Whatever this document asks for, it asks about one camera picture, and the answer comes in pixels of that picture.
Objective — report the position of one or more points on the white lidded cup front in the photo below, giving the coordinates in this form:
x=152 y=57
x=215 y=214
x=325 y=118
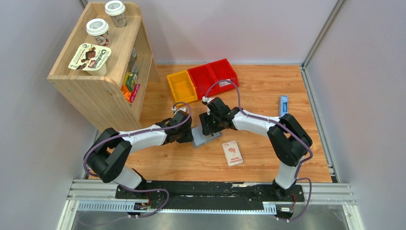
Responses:
x=99 y=29

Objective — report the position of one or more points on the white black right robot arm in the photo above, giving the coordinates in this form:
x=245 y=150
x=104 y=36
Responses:
x=289 y=140

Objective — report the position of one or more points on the blue toothbrush package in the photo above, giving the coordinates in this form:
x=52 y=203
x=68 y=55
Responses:
x=283 y=105

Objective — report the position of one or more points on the pink box on shelf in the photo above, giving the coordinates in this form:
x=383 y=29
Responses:
x=134 y=93

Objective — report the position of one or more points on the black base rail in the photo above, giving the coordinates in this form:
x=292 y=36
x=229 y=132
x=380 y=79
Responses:
x=194 y=194

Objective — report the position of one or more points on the Chobani yogurt cup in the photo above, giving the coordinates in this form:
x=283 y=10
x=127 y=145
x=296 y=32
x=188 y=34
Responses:
x=91 y=58

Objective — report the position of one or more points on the white lidded cup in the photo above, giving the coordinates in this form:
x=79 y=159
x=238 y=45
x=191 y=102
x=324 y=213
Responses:
x=116 y=10
x=99 y=29

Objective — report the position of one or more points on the wooden shelf unit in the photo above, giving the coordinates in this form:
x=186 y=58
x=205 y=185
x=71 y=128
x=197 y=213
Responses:
x=99 y=98

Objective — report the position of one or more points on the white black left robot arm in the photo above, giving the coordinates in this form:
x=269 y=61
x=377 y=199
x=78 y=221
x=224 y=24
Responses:
x=108 y=155

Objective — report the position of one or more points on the grey credit card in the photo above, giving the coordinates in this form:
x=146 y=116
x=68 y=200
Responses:
x=223 y=84

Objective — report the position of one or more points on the green box on shelf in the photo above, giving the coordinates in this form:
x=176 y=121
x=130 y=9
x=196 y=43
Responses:
x=130 y=81

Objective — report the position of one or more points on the red plastic bin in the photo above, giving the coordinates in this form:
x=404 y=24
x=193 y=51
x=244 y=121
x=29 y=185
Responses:
x=203 y=78
x=223 y=70

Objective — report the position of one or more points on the white sponge packet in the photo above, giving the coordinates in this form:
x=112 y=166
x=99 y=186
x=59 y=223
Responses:
x=232 y=153

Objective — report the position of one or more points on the red plastic bin middle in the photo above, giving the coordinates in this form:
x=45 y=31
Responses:
x=203 y=78

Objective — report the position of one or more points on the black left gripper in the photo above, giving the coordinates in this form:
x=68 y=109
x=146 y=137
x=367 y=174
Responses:
x=189 y=138

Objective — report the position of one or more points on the red plastic bin right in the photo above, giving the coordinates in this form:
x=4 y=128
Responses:
x=223 y=70

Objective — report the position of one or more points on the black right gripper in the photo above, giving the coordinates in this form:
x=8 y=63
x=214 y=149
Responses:
x=205 y=119

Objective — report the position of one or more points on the grey slotted cable duct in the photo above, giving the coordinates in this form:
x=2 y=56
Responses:
x=130 y=206

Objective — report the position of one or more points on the orange box on shelf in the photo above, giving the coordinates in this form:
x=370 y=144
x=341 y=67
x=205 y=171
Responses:
x=126 y=92

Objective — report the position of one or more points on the yellow plastic bin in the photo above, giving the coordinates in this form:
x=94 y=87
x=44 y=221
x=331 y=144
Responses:
x=182 y=87

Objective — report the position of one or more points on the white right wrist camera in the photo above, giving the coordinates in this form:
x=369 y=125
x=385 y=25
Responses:
x=209 y=103

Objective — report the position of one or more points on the white lidded cup back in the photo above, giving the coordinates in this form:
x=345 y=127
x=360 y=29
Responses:
x=116 y=10

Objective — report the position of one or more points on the grey leather card holder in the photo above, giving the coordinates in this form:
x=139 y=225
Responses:
x=200 y=139

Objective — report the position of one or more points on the clear jar on shelf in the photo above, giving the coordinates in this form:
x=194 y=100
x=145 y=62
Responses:
x=132 y=65

